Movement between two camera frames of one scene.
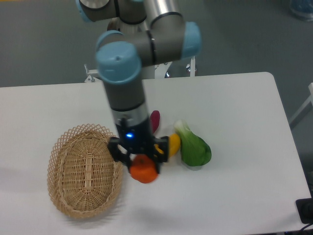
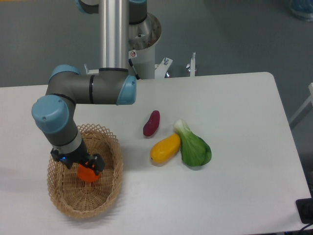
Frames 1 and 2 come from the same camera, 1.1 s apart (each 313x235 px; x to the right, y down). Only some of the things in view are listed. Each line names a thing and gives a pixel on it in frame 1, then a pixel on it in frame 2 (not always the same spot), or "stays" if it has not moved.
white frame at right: [310, 100] stays
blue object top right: [303, 9] stays
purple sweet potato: [154, 120] stays
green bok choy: [194, 151] stays
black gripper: [133, 140] → [95, 162]
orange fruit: [143, 168] → [86, 174]
